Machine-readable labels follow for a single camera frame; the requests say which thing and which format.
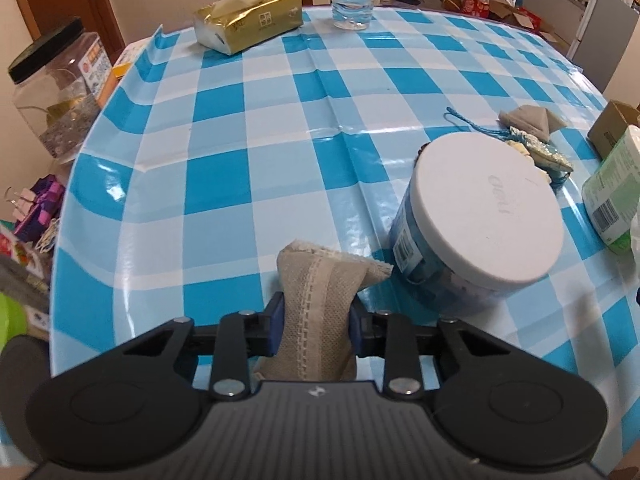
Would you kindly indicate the red gift box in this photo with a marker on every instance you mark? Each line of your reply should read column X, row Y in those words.
column 475, row 4

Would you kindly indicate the grey refrigerator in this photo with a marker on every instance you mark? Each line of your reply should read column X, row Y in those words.
column 600, row 35

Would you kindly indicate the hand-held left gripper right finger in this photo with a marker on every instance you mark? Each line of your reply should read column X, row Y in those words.
column 354, row 329

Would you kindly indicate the clear jar with black lid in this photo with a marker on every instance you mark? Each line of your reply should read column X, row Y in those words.
column 60, row 95

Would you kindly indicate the plastic jar with white lid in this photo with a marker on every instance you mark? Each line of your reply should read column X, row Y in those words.
column 485, row 210

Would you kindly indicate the purple binder clips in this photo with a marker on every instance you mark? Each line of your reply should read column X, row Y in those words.
column 40, row 210

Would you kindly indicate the grey triangular pouch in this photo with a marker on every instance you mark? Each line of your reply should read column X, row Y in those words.
column 530, row 117

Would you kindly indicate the beige burlap pouch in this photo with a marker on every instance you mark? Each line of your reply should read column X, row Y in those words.
column 315, row 300

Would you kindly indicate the cardboard boxes on floor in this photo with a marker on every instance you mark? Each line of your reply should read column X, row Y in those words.
column 517, row 10

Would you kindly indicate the gold tissue pack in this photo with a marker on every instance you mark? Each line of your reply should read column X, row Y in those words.
column 250, row 20

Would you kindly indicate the green round lid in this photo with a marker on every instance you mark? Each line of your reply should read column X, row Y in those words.
column 12, row 317

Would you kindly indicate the blue white checked tablecloth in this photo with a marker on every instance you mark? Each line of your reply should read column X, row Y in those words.
column 225, row 160

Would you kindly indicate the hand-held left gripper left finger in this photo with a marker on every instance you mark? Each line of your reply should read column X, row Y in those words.
column 276, row 325

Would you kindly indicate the yellow sachet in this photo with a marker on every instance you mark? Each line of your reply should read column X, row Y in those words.
column 517, row 146

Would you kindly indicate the cardboard box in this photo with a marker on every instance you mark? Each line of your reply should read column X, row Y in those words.
column 610, row 125

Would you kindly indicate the toilet paper roll green wrap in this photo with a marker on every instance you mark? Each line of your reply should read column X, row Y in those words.
column 615, row 185

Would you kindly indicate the black round container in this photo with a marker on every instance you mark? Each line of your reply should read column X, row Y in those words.
column 20, row 365

